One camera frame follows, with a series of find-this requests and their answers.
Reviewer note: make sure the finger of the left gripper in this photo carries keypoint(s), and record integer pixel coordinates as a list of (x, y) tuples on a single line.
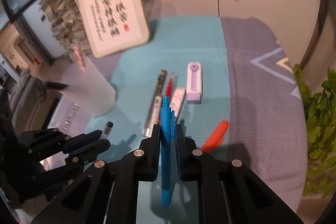
[(83, 139), (88, 153)]

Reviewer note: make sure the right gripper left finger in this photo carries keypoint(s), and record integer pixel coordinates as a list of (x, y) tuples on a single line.
[(107, 192)]

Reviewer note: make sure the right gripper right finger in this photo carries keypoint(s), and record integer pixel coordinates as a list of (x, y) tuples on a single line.
[(228, 192)]

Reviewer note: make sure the translucent white pen cup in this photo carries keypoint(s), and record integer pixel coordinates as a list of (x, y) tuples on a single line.
[(88, 88)]

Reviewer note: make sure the blue pen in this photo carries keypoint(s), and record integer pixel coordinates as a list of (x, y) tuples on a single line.
[(167, 122)]

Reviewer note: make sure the black marker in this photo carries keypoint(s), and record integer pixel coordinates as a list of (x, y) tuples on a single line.
[(57, 86)]

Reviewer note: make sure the red white checkered pen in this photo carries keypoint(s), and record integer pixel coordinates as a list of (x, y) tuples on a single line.
[(79, 57)]

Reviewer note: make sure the orange highlighter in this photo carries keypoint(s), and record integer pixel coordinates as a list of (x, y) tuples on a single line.
[(216, 138)]

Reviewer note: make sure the green white pen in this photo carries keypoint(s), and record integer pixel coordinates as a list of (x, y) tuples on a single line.
[(153, 116)]

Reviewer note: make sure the white eraser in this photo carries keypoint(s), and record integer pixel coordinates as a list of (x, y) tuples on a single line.
[(176, 101)]

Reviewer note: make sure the dark grey pen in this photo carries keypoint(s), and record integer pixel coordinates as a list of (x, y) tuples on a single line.
[(160, 82)]

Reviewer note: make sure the red gel pen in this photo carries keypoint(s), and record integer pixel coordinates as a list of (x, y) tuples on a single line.
[(171, 84)]

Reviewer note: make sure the stack of books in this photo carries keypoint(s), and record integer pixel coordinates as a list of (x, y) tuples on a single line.
[(67, 25)]

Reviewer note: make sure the grey blue desk mat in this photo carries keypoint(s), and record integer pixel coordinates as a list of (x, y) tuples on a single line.
[(209, 127)]

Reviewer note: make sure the purple white correction tape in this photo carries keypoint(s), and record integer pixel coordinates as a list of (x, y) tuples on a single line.
[(194, 88)]

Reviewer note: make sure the white calligraphy sign plaque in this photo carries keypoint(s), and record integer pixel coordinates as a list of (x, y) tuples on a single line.
[(112, 26)]

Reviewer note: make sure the green potted plant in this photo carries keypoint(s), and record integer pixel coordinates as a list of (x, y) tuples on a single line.
[(319, 110)]

